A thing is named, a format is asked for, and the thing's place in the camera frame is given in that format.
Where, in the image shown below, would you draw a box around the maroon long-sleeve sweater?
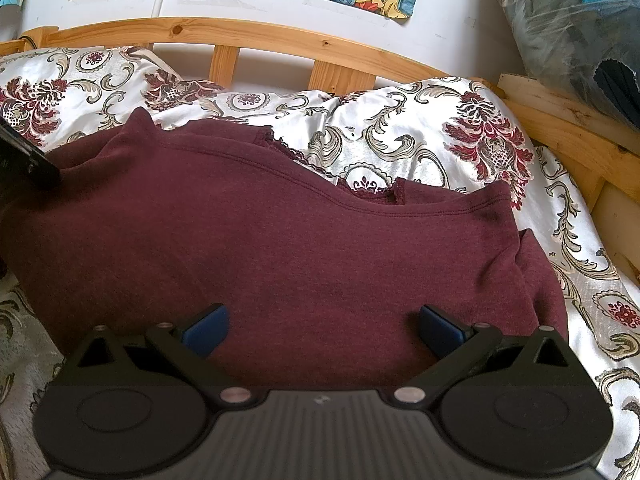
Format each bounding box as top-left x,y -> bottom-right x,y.
1,108 -> 567,388

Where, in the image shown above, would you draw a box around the wooden bed frame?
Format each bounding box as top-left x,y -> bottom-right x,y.
1,18 -> 639,278

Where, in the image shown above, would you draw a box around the grey plastic-wrapped bundle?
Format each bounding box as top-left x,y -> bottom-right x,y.
498,0 -> 639,129

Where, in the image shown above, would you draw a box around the floral white satin bedspread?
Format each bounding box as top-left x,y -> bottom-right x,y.
1,47 -> 639,479

